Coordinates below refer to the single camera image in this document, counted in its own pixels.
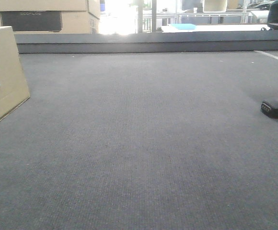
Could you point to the brown cardboard package box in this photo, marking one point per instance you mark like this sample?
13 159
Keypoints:
14 89

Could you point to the top stacked cardboard box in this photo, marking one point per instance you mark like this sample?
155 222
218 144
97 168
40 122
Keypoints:
91 6

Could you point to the large cardboard box black print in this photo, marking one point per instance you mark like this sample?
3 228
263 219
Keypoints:
50 22

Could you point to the beige box in background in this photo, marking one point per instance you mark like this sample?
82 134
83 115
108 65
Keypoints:
214 5

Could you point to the white background table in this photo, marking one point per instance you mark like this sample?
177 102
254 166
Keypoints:
221 28

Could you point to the light blue flat tray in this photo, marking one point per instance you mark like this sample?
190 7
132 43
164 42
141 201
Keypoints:
182 26

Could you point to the grey vertical pillar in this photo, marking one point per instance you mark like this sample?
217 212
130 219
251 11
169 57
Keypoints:
153 16

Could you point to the dark grey table edge rail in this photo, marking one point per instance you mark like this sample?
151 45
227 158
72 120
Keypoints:
147 43

